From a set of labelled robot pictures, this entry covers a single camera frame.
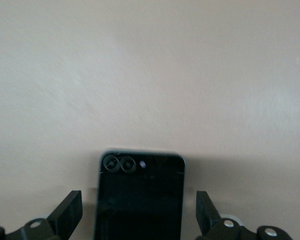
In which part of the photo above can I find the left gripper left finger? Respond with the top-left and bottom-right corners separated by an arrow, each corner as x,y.
0,190 -> 83,240

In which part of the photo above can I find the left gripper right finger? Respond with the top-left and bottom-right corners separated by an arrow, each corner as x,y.
196,191 -> 291,240

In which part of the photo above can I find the black flip phone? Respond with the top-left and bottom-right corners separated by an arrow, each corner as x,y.
93,148 -> 187,240

